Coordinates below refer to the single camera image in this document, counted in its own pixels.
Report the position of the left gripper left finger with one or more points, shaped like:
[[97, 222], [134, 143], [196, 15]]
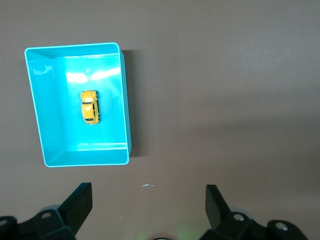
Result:
[[70, 212]]

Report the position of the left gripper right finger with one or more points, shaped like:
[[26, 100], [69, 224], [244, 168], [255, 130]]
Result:
[[220, 212]]

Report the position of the yellow beetle toy car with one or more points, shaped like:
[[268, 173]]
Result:
[[89, 107]]

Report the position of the small metal scrap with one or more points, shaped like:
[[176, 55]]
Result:
[[148, 185]]

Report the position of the turquoise plastic bin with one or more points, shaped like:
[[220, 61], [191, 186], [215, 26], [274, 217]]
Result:
[[62, 125]]

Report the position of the brown table mat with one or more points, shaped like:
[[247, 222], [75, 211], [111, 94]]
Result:
[[212, 100]]

